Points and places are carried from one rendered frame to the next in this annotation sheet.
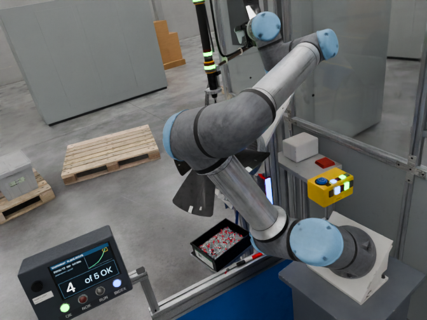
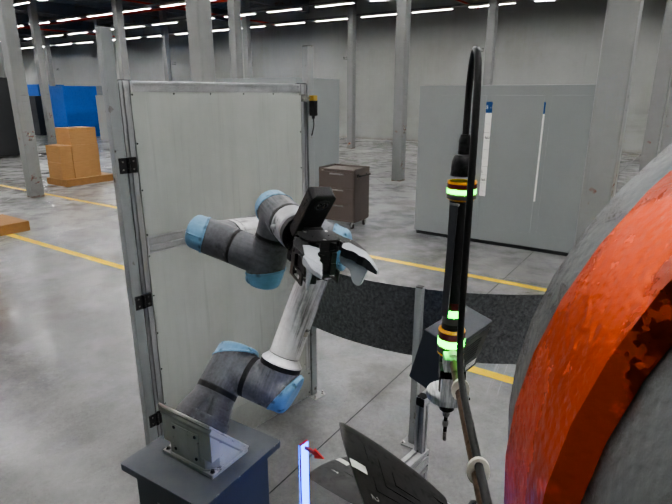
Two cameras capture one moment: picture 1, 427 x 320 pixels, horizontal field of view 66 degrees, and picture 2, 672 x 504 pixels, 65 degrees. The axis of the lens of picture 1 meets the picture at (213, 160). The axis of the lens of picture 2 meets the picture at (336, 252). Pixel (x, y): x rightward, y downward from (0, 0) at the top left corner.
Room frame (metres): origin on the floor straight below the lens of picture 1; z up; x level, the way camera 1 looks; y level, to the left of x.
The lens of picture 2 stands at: (1.95, -0.57, 1.94)
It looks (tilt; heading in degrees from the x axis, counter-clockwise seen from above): 17 degrees down; 153
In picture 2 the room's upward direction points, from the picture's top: straight up
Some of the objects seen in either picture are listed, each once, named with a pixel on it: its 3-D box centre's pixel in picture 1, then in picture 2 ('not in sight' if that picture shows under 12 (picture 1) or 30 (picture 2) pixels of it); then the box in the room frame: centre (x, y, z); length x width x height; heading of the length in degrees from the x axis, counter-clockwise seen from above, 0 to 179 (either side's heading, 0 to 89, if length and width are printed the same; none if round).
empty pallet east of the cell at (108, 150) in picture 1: (111, 151); not in sight; (4.14, 1.36, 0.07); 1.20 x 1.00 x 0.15; 103
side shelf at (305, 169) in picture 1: (303, 162); not in sight; (1.65, -0.52, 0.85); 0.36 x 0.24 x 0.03; 22
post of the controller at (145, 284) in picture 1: (148, 290); (421, 423); (0.81, 0.30, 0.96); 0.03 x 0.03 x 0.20; 22
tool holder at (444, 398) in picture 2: (213, 79); (449, 373); (1.35, -0.06, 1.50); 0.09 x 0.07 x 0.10; 147
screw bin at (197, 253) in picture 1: (222, 243); not in sight; (1.10, 0.03, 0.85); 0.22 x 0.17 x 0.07; 126
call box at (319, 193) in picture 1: (330, 188); not in sight; (1.12, -0.46, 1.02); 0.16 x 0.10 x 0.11; 112
